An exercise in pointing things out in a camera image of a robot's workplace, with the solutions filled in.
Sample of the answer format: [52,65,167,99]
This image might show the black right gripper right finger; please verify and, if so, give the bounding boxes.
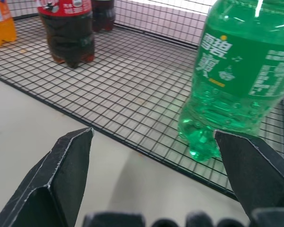
[213,129,284,227]

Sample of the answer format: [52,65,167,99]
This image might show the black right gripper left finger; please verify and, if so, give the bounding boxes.
[0,127,95,227]

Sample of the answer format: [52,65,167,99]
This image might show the green Sprite plastic bottle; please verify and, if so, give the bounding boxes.
[177,0,284,163]

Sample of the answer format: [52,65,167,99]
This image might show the red-label cola plastic bottle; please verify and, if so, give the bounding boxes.
[36,0,96,69]

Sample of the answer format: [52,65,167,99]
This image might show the orange soda plastic bottle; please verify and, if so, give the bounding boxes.
[0,0,17,47]

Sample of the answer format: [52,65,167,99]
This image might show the dark cola plastic bottle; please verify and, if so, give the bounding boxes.
[91,0,115,33]

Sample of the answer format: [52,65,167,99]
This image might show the black wire mesh rack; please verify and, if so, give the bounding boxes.
[0,0,284,201]

